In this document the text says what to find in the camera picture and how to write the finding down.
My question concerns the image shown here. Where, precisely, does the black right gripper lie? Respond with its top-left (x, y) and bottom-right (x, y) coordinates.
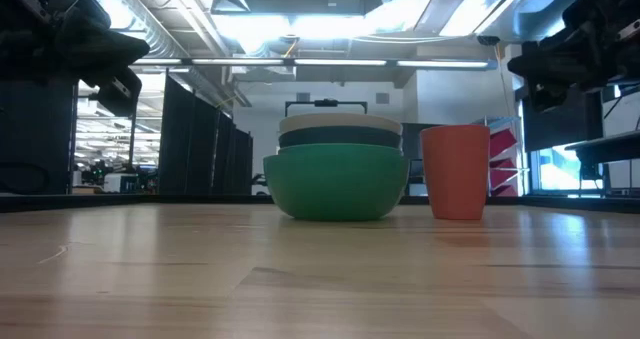
top-left (506, 0), bottom-right (640, 113)

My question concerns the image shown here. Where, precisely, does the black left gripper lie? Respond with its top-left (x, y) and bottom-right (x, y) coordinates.
top-left (0, 0), bottom-right (151, 119)

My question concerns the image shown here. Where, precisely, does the dark grey plastic bowl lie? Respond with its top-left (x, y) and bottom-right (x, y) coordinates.
top-left (278, 125), bottom-right (403, 151)

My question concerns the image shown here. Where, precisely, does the red and white shelf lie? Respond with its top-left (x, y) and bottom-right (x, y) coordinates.
top-left (472, 116), bottom-right (530, 198)

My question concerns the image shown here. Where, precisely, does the large dark screen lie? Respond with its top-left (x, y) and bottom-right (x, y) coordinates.
top-left (521, 86), bottom-right (605, 153)

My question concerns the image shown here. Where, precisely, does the dark desk top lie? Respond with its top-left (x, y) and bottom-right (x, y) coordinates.
top-left (564, 130), bottom-right (640, 166)

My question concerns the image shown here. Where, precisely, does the dark panel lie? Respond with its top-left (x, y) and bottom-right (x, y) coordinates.
top-left (0, 76), bottom-right (79, 196)

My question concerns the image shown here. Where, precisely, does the black partition curtain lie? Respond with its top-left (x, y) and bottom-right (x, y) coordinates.
top-left (158, 73), bottom-right (254, 197)

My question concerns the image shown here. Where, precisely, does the orange plastic cup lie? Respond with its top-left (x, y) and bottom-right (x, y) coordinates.
top-left (419, 123), bottom-right (492, 222)

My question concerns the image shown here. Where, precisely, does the dark computer monitor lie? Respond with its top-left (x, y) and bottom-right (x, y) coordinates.
top-left (399, 122), bottom-right (426, 176)

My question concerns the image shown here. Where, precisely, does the long ceiling light strip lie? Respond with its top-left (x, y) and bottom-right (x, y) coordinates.
top-left (130, 56), bottom-right (497, 71)

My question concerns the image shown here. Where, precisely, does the large teal plastic bowl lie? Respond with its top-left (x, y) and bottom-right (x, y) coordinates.
top-left (262, 151), bottom-right (411, 223)

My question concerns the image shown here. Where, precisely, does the silver ventilation duct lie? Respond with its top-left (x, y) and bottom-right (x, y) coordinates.
top-left (49, 0), bottom-right (236, 110)

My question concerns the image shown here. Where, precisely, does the black pole frame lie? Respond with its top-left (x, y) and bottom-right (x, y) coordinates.
top-left (77, 92), bottom-right (140, 169)

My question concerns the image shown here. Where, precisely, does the black overhead camera frame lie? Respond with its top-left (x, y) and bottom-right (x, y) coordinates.
top-left (284, 97), bottom-right (369, 118)

